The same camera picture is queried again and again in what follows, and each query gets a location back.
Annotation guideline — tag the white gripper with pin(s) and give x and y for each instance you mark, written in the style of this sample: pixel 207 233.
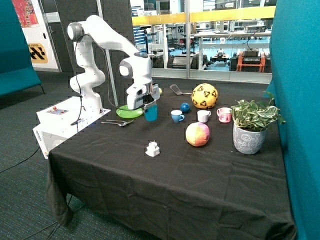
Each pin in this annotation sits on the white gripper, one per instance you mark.
pixel 142 96

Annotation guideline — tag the blue plastic cup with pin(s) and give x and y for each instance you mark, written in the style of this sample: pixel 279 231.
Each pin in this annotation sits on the blue plastic cup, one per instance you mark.
pixel 151 113

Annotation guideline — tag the green plastic plate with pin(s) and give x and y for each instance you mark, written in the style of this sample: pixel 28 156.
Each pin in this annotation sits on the green plastic plate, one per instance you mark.
pixel 125 113

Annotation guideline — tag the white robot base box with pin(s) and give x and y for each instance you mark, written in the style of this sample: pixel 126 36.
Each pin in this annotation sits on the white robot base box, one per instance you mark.
pixel 61 121

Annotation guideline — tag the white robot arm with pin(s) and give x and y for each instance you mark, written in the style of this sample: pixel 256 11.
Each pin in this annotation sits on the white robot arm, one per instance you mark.
pixel 94 30

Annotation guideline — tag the metal spoon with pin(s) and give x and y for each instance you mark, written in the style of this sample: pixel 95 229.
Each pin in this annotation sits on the metal spoon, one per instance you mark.
pixel 120 124

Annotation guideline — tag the blue ceramic mug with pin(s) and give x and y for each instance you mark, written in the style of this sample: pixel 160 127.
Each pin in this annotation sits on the blue ceramic mug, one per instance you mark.
pixel 177 116

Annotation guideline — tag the grey slotted spatula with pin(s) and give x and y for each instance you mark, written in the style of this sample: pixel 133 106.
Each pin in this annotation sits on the grey slotted spatula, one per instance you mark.
pixel 175 89

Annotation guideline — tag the small blue ball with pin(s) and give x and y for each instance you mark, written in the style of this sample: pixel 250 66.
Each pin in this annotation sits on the small blue ball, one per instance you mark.
pixel 185 107

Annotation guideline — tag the white power adapter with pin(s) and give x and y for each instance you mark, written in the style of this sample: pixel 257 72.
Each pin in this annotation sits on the white power adapter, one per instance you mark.
pixel 152 149

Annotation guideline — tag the pastel plush ball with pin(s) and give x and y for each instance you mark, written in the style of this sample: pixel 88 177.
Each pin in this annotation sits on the pastel plush ball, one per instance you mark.
pixel 197 134

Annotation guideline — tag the white ceramic mug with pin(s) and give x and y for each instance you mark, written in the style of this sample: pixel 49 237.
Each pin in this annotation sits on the white ceramic mug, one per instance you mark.
pixel 203 116

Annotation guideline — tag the yellow black soccer ball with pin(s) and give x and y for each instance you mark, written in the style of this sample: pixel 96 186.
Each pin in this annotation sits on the yellow black soccer ball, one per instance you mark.
pixel 204 96

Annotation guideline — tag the black tablecloth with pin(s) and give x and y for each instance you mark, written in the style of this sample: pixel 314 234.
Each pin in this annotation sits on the black tablecloth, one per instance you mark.
pixel 211 192

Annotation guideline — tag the pink patterned mug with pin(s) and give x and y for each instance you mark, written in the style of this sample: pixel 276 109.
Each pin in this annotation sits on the pink patterned mug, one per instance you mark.
pixel 224 114

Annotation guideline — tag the black floor lamp stand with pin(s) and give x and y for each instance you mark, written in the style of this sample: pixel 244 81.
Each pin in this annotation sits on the black floor lamp stand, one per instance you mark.
pixel 146 30

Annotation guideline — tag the potted plant in grey pot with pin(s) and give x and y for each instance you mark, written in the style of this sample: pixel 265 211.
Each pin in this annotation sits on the potted plant in grey pot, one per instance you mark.
pixel 251 120

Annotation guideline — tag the orange black equipment rack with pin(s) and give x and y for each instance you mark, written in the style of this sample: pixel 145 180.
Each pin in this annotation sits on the orange black equipment rack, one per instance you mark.
pixel 251 61

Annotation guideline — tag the yellow black sign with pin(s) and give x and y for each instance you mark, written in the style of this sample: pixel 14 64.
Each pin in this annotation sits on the yellow black sign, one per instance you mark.
pixel 37 53

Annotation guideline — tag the teal sofa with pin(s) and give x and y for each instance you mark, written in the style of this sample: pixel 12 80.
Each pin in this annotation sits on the teal sofa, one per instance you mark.
pixel 16 69

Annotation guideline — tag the teal partition panel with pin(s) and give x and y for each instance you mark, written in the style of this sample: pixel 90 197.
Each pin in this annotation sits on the teal partition panel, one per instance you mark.
pixel 295 62

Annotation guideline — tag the red wall poster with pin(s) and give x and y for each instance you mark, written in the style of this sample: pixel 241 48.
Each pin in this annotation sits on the red wall poster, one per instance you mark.
pixel 26 13

